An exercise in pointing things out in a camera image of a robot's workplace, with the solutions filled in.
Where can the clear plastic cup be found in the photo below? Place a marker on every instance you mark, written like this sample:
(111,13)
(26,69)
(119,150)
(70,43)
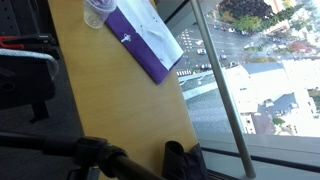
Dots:
(95,16)

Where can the purple folder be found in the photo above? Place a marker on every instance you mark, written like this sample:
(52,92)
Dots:
(140,53)

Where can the white paper sheet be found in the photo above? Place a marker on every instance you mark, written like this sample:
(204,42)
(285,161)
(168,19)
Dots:
(150,30)

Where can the grey metal handrail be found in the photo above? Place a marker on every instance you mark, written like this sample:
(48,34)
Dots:
(223,93)

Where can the black cloth bag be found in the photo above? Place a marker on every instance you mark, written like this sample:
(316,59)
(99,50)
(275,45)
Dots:
(180,163)

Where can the black chair grey rim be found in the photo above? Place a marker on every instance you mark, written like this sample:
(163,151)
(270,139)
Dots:
(23,83)

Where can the black perforated panel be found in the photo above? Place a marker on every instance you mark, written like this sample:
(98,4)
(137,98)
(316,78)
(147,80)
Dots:
(16,15)

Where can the black camera tripod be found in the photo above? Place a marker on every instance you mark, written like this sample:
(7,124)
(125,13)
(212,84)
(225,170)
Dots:
(93,153)

